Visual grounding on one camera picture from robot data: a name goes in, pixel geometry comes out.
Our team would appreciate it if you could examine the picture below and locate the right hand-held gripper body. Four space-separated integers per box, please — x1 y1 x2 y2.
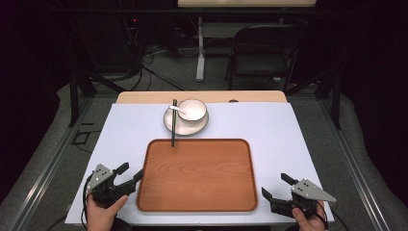
270 178 338 220

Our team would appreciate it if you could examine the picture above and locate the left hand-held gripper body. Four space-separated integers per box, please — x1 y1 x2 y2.
86 163 137 209

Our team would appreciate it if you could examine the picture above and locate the person's left hand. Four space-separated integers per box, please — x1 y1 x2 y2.
86 193 130 231

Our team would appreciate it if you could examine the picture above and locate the person's right hand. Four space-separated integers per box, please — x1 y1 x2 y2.
291 199 327 231

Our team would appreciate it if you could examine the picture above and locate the white table mat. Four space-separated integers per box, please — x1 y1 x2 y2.
64 102 335 227

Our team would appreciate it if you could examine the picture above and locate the black chopstick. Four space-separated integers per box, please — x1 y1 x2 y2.
170 98 176 148
172 98 178 148

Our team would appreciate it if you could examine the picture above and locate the brown wooden tray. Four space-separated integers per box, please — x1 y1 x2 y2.
136 138 259 213

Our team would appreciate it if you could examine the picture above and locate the white round plate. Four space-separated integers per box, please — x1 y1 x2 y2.
163 103 210 137

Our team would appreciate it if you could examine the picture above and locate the white ceramic spoon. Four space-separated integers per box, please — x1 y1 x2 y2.
168 104 188 116

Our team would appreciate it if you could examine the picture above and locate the white bowl with dark rim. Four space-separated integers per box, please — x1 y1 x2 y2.
176 98 209 127

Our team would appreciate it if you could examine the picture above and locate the black metal stand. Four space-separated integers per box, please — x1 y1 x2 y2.
284 67 343 131
67 62 127 128

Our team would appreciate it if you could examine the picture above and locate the black folding chair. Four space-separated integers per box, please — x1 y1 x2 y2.
225 23 306 91

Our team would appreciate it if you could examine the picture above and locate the white desk leg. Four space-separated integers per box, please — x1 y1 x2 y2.
195 16 207 83

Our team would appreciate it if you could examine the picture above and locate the dark box with red light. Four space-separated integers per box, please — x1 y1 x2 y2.
123 14 143 42

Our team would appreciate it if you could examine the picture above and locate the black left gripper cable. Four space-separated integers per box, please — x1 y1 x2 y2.
80 173 94 231

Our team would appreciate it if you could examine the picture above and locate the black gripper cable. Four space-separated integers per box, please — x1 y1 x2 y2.
80 173 94 231
315 201 351 231

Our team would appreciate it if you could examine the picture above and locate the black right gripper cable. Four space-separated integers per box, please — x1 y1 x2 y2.
315 201 351 231

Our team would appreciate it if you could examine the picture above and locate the grey metal floor rail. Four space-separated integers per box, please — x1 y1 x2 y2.
9 95 96 231
319 98 391 231

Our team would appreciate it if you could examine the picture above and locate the bundle of floor cables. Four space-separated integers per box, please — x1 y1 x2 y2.
123 42 195 92

